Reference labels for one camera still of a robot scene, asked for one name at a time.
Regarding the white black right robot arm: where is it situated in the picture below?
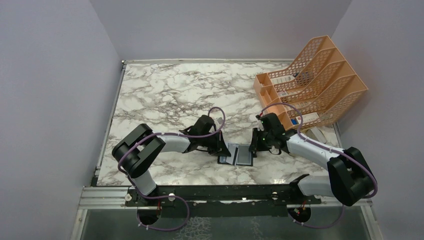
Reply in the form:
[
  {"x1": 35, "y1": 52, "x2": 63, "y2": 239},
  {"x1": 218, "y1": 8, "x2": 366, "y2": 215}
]
[{"x1": 249, "y1": 113, "x2": 378, "y2": 206}]

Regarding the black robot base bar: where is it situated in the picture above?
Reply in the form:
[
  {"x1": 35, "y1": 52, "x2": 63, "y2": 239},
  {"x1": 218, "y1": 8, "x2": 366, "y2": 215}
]
[{"x1": 124, "y1": 184, "x2": 321, "y2": 218}]

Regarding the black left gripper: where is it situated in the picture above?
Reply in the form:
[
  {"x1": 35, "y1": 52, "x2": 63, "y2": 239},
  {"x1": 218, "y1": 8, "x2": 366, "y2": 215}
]
[{"x1": 199, "y1": 129, "x2": 231, "y2": 158}]

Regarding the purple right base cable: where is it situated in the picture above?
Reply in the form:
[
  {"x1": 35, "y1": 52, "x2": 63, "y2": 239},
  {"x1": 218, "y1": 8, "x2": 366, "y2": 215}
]
[{"x1": 287, "y1": 205, "x2": 345, "y2": 230}]

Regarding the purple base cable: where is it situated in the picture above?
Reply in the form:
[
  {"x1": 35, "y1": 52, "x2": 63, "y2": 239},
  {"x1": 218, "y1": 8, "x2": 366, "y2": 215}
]
[
  {"x1": 287, "y1": 205, "x2": 345, "y2": 230},
  {"x1": 127, "y1": 175, "x2": 191, "y2": 232}
]

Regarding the black leather card holder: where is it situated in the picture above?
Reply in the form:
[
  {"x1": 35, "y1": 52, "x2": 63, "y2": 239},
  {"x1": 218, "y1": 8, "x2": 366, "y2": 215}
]
[{"x1": 217, "y1": 143, "x2": 253, "y2": 167}]

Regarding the white card box in organizer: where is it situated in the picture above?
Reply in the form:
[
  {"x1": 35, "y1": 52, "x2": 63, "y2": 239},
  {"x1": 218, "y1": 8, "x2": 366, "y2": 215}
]
[{"x1": 290, "y1": 112, "x2": 320, "y2": 125}]

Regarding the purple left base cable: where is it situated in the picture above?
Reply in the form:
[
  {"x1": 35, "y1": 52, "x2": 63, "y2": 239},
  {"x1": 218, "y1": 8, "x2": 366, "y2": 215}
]
[{"x1": 127, "y1": 175, "x2": 191, "y2": 232}]

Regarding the orange mesh file organizer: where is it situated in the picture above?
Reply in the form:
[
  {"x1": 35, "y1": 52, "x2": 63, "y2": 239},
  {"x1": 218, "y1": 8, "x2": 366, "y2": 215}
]
[{"x1": 253, "y1": 35, "x2": 368, "y2": 130}]

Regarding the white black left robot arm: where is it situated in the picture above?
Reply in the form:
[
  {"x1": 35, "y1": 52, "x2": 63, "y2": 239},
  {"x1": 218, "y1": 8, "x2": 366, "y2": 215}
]
[{"x1": 111, "y1": 115, "x2": 231, "y2": 206}]

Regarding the beige card tray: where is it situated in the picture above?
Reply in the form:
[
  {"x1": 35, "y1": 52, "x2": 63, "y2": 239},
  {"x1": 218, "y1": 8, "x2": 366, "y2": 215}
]
[{"x1": 305, "y1": 127, "x2": 328, "y2": 144}]

